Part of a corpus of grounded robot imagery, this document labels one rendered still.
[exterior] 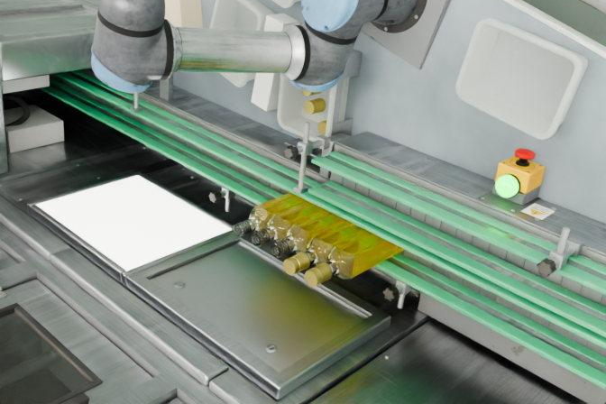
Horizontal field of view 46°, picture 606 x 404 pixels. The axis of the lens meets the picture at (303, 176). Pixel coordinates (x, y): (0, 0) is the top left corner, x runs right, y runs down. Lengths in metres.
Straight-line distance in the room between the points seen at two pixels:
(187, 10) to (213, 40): 0.67
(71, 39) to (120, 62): 0.82
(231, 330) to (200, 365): 0.12
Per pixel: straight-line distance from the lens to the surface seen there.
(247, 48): 1.42
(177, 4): 2.06
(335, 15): 1.42
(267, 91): 1.85
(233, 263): 1.65
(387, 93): 1.67
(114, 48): 1.32
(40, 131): 2.31
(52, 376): 1.43
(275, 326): 1.46
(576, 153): 1.47
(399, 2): 1.53
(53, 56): 2.13
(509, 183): 1.43
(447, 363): 1.51
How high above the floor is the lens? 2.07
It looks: 44 degrees down
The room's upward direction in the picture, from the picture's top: 110 degrees counter-clockwise
